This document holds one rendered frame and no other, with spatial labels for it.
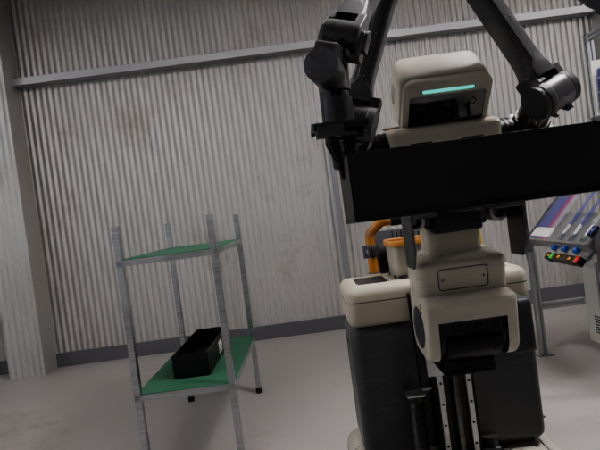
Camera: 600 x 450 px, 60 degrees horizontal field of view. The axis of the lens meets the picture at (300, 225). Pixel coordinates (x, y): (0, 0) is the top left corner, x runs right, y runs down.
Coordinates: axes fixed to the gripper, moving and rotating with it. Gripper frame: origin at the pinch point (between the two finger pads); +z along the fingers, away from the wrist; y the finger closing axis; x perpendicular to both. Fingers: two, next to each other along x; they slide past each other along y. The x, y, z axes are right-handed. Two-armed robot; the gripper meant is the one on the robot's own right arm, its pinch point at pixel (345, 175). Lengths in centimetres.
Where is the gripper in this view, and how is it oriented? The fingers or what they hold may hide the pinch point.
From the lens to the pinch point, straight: 92.4
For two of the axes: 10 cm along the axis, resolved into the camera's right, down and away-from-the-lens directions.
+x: 0.0, 0.0, 10.0
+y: 9.9, -1.2, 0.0
